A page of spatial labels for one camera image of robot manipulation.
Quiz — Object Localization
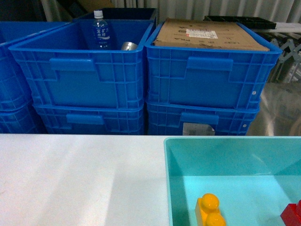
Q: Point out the red toy block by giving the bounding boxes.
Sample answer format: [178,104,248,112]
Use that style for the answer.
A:
[280,201,301,226]

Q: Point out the brown cardboard box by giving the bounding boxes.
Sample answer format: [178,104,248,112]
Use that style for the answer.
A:
[153,18,269,51]

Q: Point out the yellow toy block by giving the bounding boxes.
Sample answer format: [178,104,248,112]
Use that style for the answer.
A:
[195,193,227,226]

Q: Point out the lower right blue crate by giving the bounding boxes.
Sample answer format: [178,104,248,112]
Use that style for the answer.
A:
[146,100,259,136]

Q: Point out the upper right blue crate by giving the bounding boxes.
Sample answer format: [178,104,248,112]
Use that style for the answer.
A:
[145,23,282,110]

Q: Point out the silver metal can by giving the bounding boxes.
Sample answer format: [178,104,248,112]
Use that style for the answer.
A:
[121,42,138,51]

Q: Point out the lower left blue crate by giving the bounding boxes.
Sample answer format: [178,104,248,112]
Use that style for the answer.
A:
[33,104,145,135]

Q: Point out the clear water bottle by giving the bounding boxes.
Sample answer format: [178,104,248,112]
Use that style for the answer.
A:
[92,9,111,50]

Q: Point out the upper left blue crate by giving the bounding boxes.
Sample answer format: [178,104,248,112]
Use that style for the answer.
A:
[9,20,154,110]

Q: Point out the dark blue rear crate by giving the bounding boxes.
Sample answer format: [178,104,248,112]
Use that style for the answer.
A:
[72,8,158,24]

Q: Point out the teal plastic bin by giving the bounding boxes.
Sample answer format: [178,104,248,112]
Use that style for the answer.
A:
[164,136,301,226]

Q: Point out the far left blue crates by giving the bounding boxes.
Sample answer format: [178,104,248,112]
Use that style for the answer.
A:
[0,21,65,134]

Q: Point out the black plastic tray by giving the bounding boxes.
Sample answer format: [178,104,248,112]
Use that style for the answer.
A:
[204,16,277,30]

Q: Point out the grey scissor conveyor frame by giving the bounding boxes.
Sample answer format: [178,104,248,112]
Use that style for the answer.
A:
[258,32,301,83]

